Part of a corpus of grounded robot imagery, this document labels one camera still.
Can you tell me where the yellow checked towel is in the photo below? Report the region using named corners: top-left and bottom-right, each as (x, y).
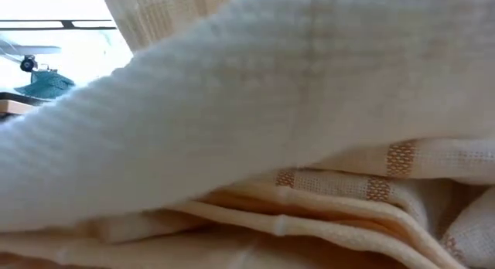
top-left (0, 182), bottom-right (467, 269)

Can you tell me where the blue cloth pile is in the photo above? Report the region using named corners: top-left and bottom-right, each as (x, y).
top-left (15, 70), bottom-right (77, 100)

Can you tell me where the white striped towel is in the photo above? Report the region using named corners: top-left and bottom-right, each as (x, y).
top-left (275, 137), bottom-right (495, 268)

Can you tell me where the black ceiling spotlight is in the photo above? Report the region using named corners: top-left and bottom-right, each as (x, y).
top-left (19, 54), bottom-right (38, 73)

